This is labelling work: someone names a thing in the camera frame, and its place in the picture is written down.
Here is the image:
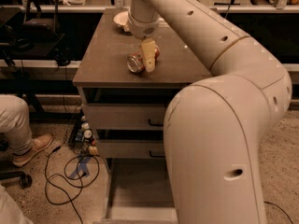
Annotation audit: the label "grey top drawer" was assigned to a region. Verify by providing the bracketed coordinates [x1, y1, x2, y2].
[82, 104, 165, 130]

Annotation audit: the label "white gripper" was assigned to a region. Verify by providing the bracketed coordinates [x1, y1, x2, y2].
[127, 12, 159, 73]

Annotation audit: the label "crushed red coke can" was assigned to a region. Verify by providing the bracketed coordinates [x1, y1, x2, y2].
[126, 46, 160, 74]

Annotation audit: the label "black office chair base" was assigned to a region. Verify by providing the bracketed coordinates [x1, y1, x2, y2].
[0, 139, 33, 189]

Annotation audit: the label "black bag on shelf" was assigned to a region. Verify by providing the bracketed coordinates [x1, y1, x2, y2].
[21, 0, 59, 41]

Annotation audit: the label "grey middle drawer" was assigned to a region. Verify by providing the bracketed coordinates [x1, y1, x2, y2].
[96, 140, 165, 159]

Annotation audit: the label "tray of small bottles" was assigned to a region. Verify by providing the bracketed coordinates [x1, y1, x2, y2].
[68, 110, 98, 156]

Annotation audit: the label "grey drawer cabinet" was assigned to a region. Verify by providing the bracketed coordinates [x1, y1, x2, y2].
[72, 7, 216, 170]

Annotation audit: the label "white bowl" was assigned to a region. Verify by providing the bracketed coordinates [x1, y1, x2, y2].
[113, 11, 130, 32]

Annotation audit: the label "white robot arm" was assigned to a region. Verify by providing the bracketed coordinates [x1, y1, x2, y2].
[129, 0, 292, 224]

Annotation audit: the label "black headphones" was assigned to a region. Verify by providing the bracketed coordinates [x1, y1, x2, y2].
[53, 48, 72, 66]

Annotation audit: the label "grey open bottom drawer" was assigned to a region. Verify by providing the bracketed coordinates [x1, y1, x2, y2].
[93, 159, 178, 224]

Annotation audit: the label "tan shoe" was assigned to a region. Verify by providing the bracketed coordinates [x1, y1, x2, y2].
[13, 133, 53, 167]

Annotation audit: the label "person's leg beige trousers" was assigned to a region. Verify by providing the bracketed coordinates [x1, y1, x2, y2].
[0, 95, 32, 155]

